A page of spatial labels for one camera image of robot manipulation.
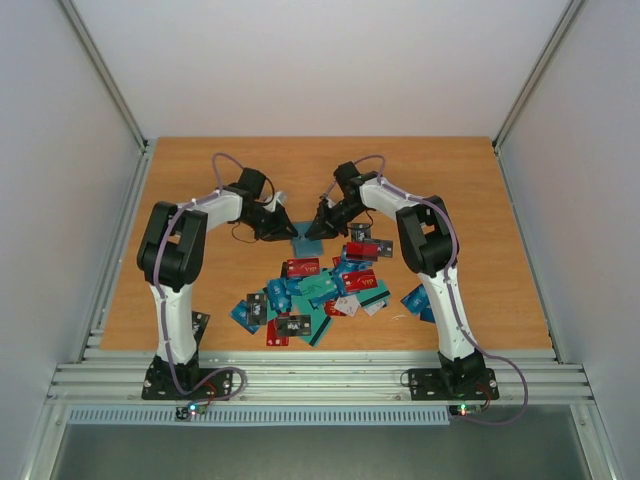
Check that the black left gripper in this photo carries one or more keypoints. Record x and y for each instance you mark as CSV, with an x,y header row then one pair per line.
x,y
280,230

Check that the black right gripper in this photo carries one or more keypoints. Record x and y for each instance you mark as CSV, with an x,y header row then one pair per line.
x,y
331,218

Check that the teal leather card holder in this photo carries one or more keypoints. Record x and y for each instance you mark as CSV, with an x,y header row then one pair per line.
x,y
302,246

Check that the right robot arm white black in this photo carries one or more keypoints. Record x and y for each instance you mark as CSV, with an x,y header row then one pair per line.
x,y
429,248

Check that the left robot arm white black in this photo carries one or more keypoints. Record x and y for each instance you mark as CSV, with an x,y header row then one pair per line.
x,y
171,256

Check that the black card near right arm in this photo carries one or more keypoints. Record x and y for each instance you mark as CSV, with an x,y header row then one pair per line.
x,y
385,248

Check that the red card with magnetic stripe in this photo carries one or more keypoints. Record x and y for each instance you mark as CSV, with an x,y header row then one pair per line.
x,y
361,251

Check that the red VIP card in pile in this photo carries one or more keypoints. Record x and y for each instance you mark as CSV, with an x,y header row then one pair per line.
x,y
302,267

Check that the teal VIP card centre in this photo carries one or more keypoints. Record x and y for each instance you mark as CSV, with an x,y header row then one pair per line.
x,y
318,289

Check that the blue card left pile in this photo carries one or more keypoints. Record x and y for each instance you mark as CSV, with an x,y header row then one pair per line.
x,y
278,295

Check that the black card left pile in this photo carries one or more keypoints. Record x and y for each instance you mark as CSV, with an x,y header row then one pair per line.
x,y
256,306

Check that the teal card with black stripe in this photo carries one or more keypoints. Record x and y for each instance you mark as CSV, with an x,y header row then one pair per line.
x,y
319,330

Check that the black card on red card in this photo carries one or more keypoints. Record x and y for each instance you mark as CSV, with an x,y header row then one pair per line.
x,y
293,325

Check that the blue card far right upper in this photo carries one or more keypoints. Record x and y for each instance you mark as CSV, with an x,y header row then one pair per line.
x,y
416,301

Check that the lone black VIP card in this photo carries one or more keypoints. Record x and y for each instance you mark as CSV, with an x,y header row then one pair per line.
x,y
199,324

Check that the left small circuit board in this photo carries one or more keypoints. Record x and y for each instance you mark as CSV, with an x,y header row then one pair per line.
x,y
190,412

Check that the small circuit board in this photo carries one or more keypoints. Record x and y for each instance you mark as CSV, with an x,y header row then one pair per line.
x,y
465,410
190,412

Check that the right small circuit board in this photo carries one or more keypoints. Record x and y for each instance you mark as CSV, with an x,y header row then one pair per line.
x,y
465,410

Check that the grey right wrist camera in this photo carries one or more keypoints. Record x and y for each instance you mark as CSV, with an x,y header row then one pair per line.
x,y
324,198

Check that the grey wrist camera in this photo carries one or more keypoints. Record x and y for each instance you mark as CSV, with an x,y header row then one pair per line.
x,y
324,198
278,199

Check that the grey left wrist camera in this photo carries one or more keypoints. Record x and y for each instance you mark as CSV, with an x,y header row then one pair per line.
x,y
278,199

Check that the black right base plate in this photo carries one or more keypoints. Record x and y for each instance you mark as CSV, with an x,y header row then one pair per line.
x,y
430,384

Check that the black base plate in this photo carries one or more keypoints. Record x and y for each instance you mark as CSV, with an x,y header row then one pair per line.
x,y
430,384
205,383

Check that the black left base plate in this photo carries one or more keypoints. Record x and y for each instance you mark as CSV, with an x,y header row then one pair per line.
x,y
205,383

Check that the aluminium frame rail front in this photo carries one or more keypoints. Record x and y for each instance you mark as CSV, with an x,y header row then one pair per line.
x,y
315,377

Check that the grey slotted cable duct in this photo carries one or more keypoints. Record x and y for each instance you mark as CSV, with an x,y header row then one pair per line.
x,y
262,416

